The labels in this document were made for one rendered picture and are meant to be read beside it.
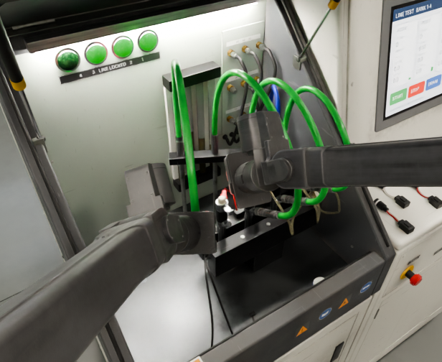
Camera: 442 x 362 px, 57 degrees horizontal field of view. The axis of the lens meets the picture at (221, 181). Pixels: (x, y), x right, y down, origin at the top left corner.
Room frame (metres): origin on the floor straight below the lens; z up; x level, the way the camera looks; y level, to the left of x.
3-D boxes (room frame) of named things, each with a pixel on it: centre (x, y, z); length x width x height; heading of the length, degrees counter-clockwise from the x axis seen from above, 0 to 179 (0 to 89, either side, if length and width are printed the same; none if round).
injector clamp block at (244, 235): (0.73, -0.10, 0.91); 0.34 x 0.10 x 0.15; 122
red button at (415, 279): (0.67, -0.53, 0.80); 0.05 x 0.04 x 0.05; 122
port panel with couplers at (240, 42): (1.02, -0.07, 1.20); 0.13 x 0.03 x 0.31; 122
